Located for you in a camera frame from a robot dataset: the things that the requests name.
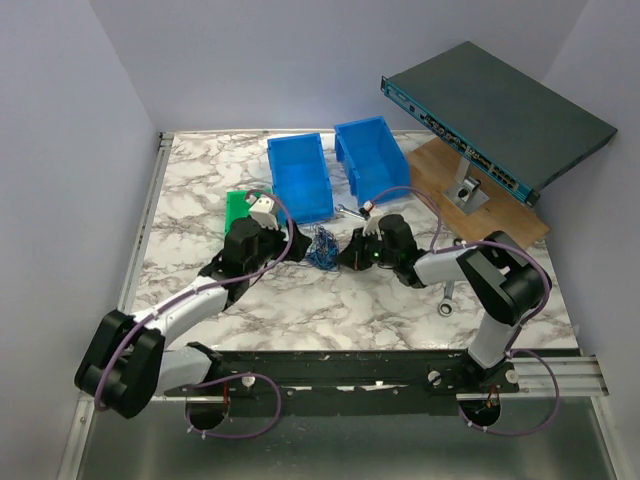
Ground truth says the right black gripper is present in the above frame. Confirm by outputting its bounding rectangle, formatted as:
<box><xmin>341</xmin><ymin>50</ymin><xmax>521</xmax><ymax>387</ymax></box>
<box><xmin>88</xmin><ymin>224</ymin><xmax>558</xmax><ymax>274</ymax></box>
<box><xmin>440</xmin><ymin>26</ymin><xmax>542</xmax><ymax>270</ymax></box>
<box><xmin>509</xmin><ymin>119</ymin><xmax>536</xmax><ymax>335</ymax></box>
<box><xmin>334</xmin><ymin>227</ymin><xmax>398</xmax><ymax>272</ymax></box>

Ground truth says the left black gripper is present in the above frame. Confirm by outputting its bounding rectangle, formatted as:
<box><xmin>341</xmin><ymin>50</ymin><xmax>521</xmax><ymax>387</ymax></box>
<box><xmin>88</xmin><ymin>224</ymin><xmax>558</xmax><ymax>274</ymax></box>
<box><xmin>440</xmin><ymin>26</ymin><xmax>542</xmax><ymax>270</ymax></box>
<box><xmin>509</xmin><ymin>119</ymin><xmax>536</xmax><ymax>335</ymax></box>
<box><xmin>245</xmin><ymin>219</ymin><xmax>311</xmax><ymax>276</ymax></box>

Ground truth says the blue wire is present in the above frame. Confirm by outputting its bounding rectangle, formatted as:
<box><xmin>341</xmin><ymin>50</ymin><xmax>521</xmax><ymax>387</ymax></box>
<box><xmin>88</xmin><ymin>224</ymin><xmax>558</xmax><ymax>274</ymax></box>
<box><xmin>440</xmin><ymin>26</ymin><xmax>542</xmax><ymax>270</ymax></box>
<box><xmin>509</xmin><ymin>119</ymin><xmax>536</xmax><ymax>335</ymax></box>
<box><xmin>305</xmin><ymin>224</ymin><xmax>346</xmax><ymax>274</ymax></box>

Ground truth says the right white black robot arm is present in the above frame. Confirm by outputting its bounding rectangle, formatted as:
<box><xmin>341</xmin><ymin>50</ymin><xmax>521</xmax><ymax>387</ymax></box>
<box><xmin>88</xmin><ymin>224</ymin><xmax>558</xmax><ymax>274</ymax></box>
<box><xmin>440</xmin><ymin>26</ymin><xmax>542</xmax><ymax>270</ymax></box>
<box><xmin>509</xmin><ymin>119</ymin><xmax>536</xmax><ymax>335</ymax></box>
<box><xmin>337</xmin><ymin>214</ymin><xmax>551</xmax><ymax>392</ymax></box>

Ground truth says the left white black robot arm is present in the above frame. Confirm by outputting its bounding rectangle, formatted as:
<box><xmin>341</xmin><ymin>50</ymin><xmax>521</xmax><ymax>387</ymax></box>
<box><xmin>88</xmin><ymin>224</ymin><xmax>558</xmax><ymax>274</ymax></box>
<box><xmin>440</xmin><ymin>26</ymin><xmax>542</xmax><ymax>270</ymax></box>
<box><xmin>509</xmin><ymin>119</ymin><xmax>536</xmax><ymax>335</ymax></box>
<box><xmin>74</xmin><ymin>217</ymin><xmax>312</xmax><ymax>418</ymax></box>

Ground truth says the small silver open wrench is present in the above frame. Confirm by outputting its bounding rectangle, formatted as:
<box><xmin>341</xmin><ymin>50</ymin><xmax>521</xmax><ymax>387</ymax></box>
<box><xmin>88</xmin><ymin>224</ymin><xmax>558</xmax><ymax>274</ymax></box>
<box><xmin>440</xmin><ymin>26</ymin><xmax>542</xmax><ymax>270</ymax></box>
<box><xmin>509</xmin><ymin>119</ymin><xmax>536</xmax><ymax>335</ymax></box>
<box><xmin>335</xmin><ymin>204</ymin><xmax>366</xmax><ymax>220</ymax></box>

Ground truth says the left blue plastic bin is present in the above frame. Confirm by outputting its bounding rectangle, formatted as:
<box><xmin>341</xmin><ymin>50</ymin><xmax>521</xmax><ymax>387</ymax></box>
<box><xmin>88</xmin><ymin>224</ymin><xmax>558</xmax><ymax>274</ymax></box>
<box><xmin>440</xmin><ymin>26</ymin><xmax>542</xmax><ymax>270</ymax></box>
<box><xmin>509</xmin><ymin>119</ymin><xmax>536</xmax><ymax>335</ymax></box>
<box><xmin>267</xmin><ymin>133</ymin><xmax>334</xmax><ymax>224</ymax></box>

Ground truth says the blue plastic bin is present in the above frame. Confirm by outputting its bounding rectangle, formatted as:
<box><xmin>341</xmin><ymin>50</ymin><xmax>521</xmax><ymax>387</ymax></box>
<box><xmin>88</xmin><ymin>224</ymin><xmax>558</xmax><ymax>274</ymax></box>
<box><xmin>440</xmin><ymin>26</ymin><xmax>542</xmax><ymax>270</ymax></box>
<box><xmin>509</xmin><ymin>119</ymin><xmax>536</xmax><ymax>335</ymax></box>
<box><xmin>267</xmin><ymin>133</ymin><xmax>334</xmax><ymax>224</ymax></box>
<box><xmin>334</xmin><ymin>116</ymin><xmax>410</xmax><ymax>206</ymax></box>

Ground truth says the green plastic bin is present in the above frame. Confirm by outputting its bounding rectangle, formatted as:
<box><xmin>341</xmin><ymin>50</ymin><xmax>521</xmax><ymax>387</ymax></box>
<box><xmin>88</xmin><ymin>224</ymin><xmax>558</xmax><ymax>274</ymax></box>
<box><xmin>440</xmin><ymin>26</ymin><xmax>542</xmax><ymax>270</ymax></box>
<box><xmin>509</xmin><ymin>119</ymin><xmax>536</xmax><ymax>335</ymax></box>
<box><xmin>223</xmin><ymin>190</ymin><xmax>250</xmax><ymax>249</ymax></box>

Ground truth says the large silver combination wrench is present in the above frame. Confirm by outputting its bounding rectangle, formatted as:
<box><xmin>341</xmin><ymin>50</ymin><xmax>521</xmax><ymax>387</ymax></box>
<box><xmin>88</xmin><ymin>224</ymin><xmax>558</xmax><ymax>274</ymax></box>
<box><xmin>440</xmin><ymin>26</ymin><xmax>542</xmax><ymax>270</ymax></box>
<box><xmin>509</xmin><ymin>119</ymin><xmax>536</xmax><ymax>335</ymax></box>
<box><xmin>438</xmin><ymin>261</ymin><xmax>464</xmax><ymax>317</ymax></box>

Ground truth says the right blue plastic bin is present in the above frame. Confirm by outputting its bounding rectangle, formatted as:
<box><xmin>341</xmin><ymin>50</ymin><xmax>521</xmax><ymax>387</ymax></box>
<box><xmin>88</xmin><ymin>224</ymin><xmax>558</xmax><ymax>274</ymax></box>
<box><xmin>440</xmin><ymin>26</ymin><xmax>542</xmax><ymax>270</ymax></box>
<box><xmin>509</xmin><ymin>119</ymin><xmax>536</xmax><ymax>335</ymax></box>
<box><xmin>334</xmin><ymin>116</ymin><xmax>410</xmax><ymax>206</ymax></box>

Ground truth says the wooden board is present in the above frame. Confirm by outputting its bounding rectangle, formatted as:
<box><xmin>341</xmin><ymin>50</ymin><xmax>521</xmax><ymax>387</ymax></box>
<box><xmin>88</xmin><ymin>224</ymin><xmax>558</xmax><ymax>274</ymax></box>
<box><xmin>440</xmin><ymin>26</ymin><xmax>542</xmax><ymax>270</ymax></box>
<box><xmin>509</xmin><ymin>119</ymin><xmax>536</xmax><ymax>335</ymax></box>
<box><xmin>406</xmin><ymin>138</ymin><xmax>551</xmax><ymax>269</ymax></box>

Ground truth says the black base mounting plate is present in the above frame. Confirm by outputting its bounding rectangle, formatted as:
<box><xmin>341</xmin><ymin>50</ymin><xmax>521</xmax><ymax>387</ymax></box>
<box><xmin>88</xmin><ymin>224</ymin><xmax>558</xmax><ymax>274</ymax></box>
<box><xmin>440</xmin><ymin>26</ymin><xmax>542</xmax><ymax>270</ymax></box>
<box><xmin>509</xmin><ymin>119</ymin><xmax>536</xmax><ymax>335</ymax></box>
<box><xmin>167</xmin><ymin>350</ymin><xmax>519</xmax><ymax>417</ymax></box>

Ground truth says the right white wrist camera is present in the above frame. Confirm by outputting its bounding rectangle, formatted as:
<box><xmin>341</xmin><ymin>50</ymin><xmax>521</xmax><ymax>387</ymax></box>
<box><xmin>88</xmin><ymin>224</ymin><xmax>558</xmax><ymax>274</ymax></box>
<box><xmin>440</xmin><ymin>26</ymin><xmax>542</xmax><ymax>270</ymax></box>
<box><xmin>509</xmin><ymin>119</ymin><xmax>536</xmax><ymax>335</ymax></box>
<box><xmin>360</xmin><ymin>201</ymin><xmax>383</xmax><ymax>237</ymax></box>

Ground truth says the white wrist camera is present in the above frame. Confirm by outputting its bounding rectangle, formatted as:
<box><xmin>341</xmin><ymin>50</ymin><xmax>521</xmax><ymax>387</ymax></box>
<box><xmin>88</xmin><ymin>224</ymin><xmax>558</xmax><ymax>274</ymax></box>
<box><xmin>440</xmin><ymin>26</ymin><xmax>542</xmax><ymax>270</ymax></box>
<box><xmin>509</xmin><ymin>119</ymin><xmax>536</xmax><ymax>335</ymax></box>
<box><xmin>360</xmin><ymin>201</ymin><xmax>383</xmax><ymax>237</ymax></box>
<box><xmin>246</xmin><ymin>195</ymin><xmax>280</xmax><ymax>230</ymax></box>

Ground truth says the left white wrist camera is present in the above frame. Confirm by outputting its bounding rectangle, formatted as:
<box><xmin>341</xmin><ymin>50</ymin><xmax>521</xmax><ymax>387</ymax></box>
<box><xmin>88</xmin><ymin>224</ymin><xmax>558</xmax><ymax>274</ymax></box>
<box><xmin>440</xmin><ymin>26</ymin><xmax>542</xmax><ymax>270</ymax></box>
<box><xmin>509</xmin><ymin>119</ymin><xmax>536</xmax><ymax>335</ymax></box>
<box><xmin>246</xmin><ymin>195</ymin><xmax>280</xmax><ymax>230</ymax></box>

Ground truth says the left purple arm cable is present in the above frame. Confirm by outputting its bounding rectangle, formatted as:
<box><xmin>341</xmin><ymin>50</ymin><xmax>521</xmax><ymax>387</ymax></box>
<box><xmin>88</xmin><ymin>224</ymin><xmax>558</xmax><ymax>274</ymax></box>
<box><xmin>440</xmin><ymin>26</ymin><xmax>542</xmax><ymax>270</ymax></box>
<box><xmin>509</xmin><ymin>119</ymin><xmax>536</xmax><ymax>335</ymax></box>
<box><xmin>93</xmin><ymin>189</ymin><xmax>296</xmax><ymax>444</ymax></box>

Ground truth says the metal switch stand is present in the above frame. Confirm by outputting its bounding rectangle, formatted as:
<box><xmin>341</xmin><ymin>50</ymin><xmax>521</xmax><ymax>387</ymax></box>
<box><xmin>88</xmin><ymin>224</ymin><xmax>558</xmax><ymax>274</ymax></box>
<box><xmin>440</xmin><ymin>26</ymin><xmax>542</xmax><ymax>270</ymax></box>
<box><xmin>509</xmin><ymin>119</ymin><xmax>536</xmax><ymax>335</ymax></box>
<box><xmin>445</xmin><ymin>156</ymin><xmax>489</xmax><ymax>215</ymax></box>

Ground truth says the dark network switch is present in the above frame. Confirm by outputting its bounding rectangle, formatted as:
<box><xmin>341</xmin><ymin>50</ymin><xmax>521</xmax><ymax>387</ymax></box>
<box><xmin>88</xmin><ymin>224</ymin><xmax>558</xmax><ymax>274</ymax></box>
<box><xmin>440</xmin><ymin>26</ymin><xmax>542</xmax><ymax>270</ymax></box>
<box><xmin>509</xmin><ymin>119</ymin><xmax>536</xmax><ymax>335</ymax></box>
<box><xmin>380</xmin><ymin>41</ymin><xmax>618</xmax><ymax>207</ymax></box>

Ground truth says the aluminium rail frame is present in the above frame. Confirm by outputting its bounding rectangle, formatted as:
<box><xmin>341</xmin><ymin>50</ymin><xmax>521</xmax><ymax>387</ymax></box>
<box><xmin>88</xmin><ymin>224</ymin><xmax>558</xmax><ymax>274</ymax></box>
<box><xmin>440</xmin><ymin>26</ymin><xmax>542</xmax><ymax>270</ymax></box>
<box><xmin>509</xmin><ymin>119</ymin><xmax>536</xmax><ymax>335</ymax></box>
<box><xmin>61</xmin><ymin>131</ymin><xmax>619</xmax><ymax>479</ymax></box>

